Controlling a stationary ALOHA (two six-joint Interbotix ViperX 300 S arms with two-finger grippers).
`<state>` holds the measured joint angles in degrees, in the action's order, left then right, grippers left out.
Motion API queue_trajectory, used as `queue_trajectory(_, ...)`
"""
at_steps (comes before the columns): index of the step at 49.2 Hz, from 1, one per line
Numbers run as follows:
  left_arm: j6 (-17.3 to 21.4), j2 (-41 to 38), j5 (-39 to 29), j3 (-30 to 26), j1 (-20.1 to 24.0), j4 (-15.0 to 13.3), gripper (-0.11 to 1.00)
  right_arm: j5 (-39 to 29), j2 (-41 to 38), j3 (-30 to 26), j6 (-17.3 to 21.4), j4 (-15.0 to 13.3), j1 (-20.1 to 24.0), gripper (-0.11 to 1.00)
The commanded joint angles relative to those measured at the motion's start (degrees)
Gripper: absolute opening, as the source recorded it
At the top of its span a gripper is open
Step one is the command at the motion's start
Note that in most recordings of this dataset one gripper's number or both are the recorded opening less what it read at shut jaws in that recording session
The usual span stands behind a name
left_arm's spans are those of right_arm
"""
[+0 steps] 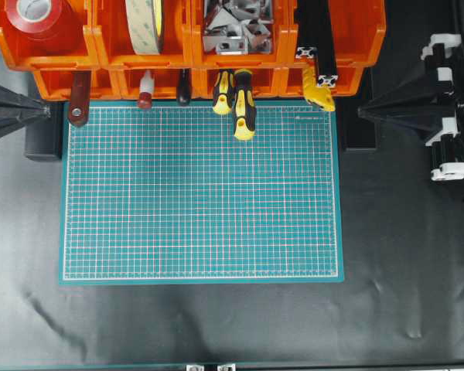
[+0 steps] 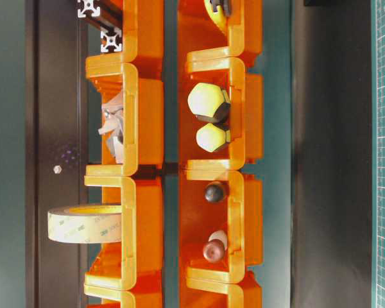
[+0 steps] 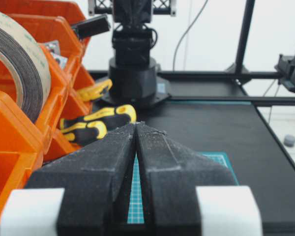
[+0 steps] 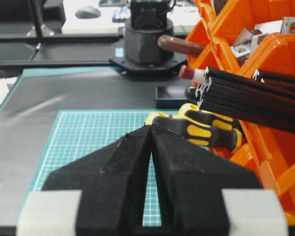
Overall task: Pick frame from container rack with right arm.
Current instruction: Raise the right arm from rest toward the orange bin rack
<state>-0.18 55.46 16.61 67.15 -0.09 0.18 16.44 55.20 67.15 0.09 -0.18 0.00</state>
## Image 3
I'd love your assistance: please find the short yellow-black screwdriver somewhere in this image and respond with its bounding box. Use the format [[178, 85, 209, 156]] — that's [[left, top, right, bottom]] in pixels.
[[60, 121, 107, 146]]

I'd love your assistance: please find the green cutting mat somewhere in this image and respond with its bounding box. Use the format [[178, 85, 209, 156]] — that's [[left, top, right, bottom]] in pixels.
[[127, 152, 239, 224]]

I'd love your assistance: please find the long yellow-black screwdriver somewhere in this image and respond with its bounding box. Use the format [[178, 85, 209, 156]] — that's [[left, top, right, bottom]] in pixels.
[[59, 104, 137, 132]]

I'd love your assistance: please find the grey cable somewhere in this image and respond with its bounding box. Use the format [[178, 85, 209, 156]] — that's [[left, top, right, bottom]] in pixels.
[[172, 0, 209, 71]]

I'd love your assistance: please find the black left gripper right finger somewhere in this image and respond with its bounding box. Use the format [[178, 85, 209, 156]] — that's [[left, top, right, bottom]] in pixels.
[[135, 121, 263, 236]]

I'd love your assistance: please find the beige double-sided tape roll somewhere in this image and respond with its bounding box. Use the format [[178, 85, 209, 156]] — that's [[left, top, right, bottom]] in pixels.
[[0, 12, 52, 122]]

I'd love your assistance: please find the black metal stand frame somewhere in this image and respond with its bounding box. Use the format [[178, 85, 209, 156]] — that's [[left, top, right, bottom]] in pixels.
[[153, 0, 295, 107]]

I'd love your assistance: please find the yellow utility knife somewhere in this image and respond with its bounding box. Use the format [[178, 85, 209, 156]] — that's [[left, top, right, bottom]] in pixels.
[[77, 79, 113, 102]]

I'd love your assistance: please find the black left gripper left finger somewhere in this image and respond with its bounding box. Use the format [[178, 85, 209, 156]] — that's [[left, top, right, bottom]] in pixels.
[[0, 122, 136, 236]]

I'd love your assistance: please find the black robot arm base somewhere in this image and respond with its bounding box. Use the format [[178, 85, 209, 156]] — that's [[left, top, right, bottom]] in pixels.
[[88, 0, 176, 109]]

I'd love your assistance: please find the small grey cap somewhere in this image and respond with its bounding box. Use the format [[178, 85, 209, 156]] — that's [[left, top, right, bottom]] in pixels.
[[283, 134, 295, 147]]

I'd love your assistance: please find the orange plastic bin rack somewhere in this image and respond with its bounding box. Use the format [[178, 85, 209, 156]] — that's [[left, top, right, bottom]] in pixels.
[[0, 0, 96, 226]]

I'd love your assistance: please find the black aluminium frame profile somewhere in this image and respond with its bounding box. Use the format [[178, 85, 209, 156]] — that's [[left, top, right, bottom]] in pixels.
[[71, 14, 111, 40]]

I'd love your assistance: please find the silver corner brackets pile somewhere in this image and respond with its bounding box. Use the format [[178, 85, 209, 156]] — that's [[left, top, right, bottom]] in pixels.
[[43, 40, 68, 69]]

